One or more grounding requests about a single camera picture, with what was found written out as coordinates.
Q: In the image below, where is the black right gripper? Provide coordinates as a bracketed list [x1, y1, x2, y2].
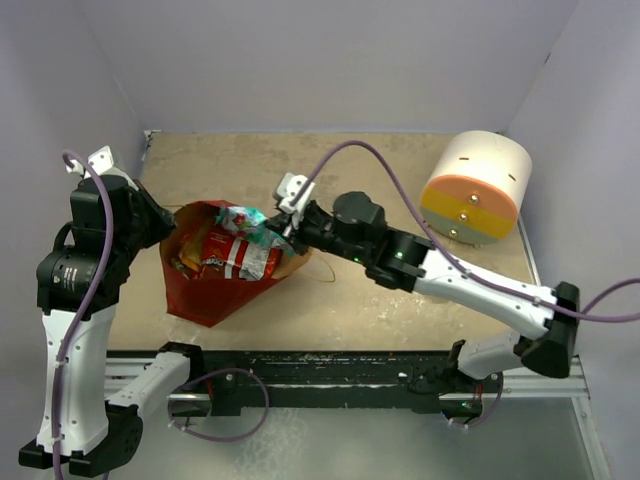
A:
[266, 200, 370, 264]

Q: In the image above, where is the teal snack packet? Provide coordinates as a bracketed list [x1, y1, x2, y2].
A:
[215, 206, 282, 250]

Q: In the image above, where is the red chips bag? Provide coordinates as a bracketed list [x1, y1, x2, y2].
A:
[198, 227, 281, 281]

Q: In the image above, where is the red paper bag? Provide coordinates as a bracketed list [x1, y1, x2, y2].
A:
[159, 200, 313, 327]

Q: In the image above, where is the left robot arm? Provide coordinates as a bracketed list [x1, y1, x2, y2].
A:
[18, 173, 206, 478]

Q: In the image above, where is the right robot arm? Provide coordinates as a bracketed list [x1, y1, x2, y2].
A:
[267, 192, 579, 391]

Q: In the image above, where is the yellow snack packet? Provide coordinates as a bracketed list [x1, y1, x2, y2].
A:
[171, 219, 214, 280]

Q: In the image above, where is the white cylinder toy drum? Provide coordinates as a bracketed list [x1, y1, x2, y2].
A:
[419, 130, 532, 245]

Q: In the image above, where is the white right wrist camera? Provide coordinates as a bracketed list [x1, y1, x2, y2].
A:
[274, 172, 315, 228]

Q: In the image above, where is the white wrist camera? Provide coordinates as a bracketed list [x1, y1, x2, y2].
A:
[62, 145, 136, 188]
[274, 172, 315, 228]

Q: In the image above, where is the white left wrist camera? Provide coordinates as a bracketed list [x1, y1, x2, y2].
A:
[62, 145, 136, 188]

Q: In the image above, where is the metal corner bracket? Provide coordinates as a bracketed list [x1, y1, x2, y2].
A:
[141, 129, 161, 163]

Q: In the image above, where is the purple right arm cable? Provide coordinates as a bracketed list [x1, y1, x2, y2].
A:
[299, 140, 640, 430]

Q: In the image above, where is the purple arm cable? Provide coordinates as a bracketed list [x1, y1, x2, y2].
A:
[299, 140, 640, 430]
[52, 149, 271, 480]

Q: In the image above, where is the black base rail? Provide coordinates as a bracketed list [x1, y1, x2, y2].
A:
[162, 342, 503, 419]

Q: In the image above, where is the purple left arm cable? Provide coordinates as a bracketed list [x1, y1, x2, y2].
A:
[52, 149, 271, 480]

